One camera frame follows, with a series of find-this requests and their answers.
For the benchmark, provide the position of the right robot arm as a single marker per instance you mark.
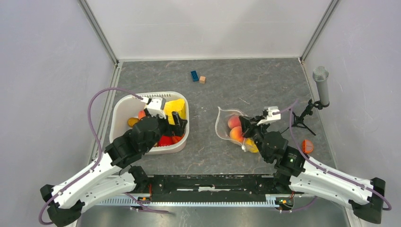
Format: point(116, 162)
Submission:
point(299, 172)

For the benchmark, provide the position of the yellow toy cabbage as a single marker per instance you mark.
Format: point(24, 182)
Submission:
point(179, 106)

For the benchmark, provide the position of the orange toy peach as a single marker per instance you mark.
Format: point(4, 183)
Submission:
point(236, 134)

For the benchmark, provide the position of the orange round toy slice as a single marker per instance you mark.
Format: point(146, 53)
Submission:
point(307, 146)

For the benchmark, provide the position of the wooden cube centre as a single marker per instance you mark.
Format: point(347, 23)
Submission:
point(202, 79)

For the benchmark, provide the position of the small orange toy fruit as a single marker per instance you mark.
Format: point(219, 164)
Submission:
point(132, 121)

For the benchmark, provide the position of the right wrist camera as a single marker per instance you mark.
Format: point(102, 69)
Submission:
point(270, 114)

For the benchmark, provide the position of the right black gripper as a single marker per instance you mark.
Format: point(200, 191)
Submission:
point(248, 125)

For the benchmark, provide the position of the orange toy tomato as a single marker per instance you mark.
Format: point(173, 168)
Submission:
point(176, 139)

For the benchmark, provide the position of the blue lego brick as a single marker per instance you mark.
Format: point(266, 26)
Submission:
point(194, 76)

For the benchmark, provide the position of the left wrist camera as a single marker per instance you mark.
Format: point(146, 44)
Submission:
point(155, 107)

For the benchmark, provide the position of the pink toy peach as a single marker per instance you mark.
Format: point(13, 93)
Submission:
point(234, 121)

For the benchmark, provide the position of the red toy pepper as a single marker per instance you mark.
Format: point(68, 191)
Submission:
point(165, 141)

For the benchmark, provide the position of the yellow toy lemon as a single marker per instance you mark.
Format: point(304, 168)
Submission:
point(250, 146)

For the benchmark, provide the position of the clear polka dot zip bag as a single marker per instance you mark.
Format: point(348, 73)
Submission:
point(228, 127)

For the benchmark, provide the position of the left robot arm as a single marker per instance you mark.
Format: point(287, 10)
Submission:
point(65, 202)

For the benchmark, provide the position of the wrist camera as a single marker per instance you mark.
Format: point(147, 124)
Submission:
point(155, 107)
point(270, 114)

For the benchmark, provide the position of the grey microphone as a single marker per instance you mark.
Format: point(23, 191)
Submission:
point(320, 76)

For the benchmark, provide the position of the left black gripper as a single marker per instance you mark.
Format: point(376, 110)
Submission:
point(178, 129)

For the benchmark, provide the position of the white plastic basket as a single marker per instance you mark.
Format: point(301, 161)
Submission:
point(129, 106)

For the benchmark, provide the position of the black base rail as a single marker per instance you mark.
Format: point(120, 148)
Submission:
point(210, 188)

